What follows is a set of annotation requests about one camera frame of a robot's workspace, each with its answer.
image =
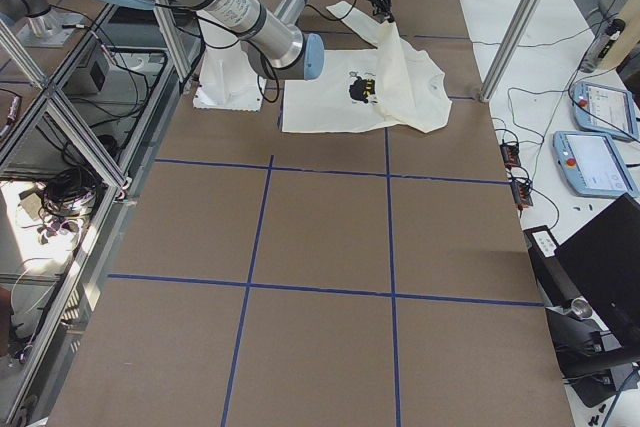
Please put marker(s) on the cream long-sleeve printed shirt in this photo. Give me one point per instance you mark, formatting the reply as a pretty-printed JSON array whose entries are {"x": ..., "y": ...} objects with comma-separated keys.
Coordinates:
[{"x": 388, "y": 84}]

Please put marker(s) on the far orange black electronics box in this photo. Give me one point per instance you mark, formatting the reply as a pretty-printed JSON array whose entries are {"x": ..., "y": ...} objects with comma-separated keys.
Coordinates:
[{"x": 510, "y": 154}]

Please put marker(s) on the orange black electronics box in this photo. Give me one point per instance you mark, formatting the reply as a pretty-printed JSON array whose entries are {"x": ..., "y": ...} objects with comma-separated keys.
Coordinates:
[
  {"x": 521, "y": 193},
  {"x": 510, "y": 154}
]

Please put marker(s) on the near orange black electronics box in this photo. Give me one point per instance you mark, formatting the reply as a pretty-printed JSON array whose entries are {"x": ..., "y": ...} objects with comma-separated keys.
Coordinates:
[{"x": 521, "y": 193}]

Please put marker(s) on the far teach pendant tablet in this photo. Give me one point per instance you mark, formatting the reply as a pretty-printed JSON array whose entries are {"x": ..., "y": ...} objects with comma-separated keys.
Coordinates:
[{"x": 604, "y": 109}]

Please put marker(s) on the teach pendant tablet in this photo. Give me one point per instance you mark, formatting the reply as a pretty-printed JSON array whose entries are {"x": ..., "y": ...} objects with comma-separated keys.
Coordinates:
[
  {"x": 604, "y": 109},
  {"x": 592, "y": 165}
]

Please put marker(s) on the near teach pendant tablet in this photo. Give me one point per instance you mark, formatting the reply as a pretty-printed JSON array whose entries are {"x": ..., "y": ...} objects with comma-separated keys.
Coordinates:
[{"x": 592, "y": 165}]

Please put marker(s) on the black laptop monitor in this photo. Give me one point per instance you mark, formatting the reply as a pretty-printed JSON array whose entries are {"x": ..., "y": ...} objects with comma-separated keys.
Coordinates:
[{"x": 602, "y": 261}]

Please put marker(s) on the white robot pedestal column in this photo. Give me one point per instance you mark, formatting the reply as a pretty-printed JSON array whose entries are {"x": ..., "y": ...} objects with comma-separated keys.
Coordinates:
[{"x": 226, "y": 79}]

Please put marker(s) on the aluminium frame post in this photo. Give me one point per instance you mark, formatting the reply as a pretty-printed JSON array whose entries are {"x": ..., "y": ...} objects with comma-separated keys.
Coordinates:
[{"x": 515, "y": 31}]

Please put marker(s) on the aluminium frame rack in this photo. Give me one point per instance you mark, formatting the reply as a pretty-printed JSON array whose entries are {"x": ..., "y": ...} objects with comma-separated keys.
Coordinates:
[{"x": 86, "y": 92}]

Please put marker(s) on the black camera stand base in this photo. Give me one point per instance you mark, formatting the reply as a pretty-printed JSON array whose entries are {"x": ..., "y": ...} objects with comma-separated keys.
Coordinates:
[{"x": 575, "y": 334}]

